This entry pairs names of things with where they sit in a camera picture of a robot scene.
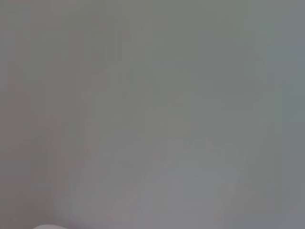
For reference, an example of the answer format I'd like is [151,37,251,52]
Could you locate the white rounded robot part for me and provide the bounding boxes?
[32,224,66,229]

